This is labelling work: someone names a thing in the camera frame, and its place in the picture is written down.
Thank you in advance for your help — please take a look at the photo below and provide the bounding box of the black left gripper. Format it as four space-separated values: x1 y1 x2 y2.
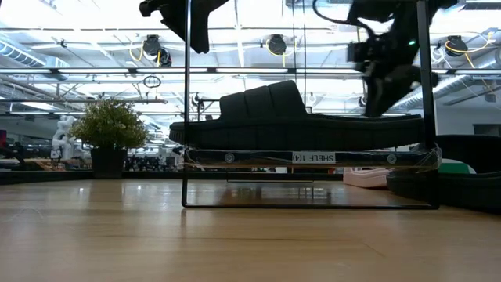
139 0 230 55

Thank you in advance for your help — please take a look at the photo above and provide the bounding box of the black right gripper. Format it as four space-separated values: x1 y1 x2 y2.
346 31 440 118

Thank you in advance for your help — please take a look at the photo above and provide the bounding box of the pink slide sandal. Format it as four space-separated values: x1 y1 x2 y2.
342 167 392 189

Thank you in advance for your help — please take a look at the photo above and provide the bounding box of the black slide sandal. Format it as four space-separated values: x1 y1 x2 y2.
168 79 427 152
386 134 501 215

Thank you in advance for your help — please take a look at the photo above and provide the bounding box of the green white object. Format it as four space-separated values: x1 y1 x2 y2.
437 158 477 175

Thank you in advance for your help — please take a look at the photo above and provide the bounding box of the small green potted plant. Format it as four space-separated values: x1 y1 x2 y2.
69 99 150 180

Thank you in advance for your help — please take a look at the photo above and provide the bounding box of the white humanoid robot figure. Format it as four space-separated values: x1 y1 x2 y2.
52 114 78 161

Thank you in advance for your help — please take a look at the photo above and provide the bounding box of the black ceiling cable reel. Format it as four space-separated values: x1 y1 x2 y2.
142 34 173 67
444 34 467 58
267 34 287 56

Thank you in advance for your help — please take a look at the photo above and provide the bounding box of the black aluminium table frame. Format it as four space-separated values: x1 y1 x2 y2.
0 169 345 186

